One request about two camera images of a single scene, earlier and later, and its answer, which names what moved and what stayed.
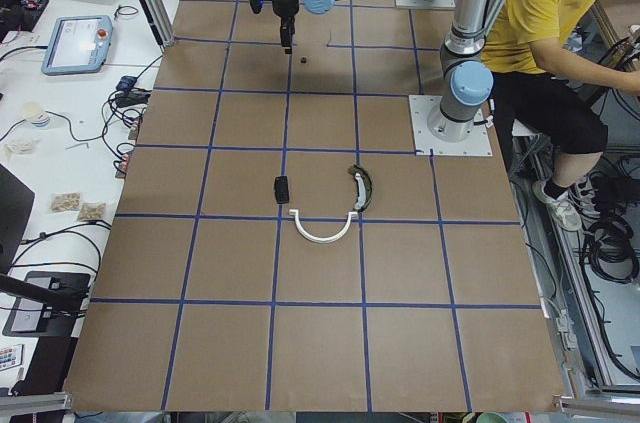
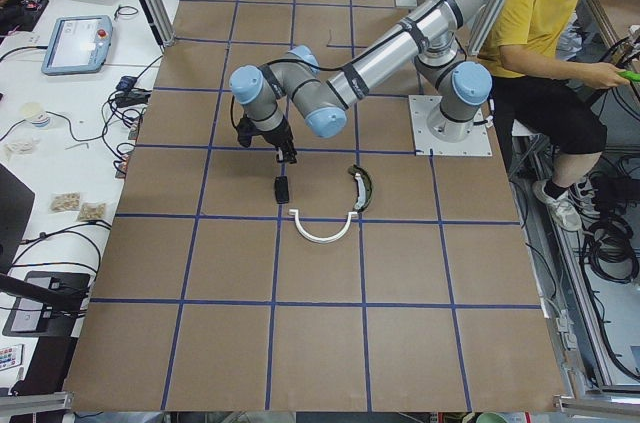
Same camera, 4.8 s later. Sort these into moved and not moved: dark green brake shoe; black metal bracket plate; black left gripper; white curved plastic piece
Moved: black left gripper
Not moved: white curved plastic piece; black metal bracket plate; dark green brake shoe
